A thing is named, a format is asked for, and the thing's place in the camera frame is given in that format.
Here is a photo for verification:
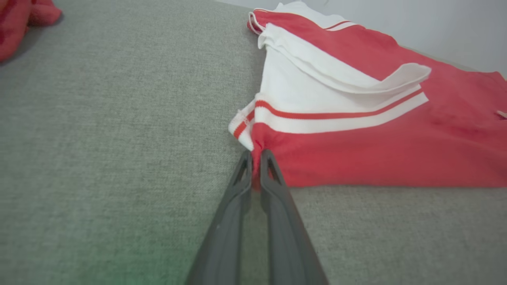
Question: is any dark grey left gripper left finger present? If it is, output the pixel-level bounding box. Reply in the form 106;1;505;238
185;150;253;285

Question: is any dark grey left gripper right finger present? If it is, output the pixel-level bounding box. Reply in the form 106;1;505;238
260;149;329;285

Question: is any red white jersey black print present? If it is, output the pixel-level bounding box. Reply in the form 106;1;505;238
229;1;507;190

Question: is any red garment with white trim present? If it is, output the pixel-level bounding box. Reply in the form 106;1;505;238
0;0;63;63

